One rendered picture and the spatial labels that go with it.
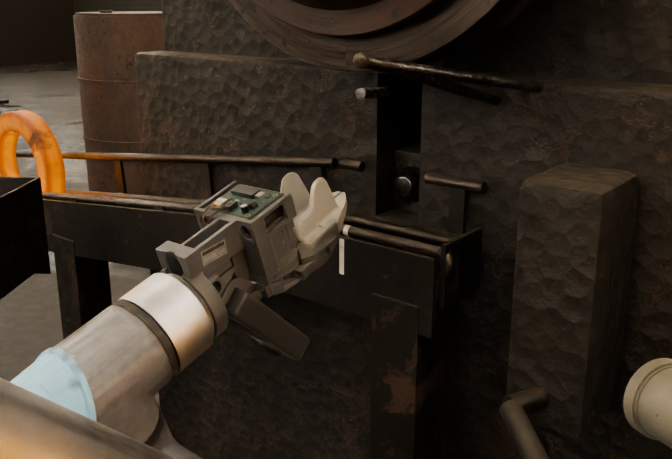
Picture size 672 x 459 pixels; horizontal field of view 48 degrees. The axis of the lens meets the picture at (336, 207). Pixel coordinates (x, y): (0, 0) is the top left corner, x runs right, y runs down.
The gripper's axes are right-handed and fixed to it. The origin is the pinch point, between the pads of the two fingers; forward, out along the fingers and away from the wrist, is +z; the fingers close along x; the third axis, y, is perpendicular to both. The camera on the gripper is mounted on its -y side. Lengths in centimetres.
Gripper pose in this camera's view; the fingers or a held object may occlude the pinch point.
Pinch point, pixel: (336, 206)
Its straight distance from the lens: 75.2
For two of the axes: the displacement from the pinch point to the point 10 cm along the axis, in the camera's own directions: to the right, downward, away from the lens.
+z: 6.0, -5.0, 6.3
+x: -7.8, -1.7, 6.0
